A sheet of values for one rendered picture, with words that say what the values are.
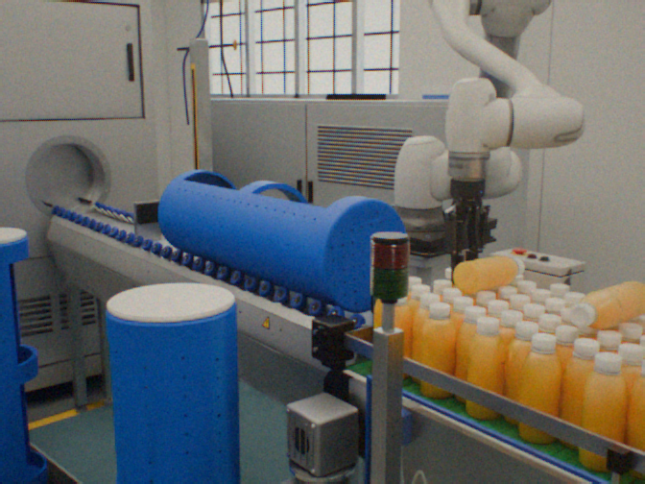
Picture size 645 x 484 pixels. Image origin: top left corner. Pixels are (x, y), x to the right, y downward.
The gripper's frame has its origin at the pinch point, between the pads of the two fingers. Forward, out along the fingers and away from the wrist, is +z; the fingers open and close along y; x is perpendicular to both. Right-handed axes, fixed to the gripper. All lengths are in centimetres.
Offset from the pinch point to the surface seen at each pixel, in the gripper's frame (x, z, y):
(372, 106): -170, -31, -125
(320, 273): -26.1, 2.9, 20.5
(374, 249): 20, -14, 46
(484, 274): 12.2, -2.5, 8.1
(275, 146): -244, -7, -116
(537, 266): 6.8, 0.8, -17.6
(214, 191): -83, -10, 16
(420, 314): 6.1, 5.2, 19.8
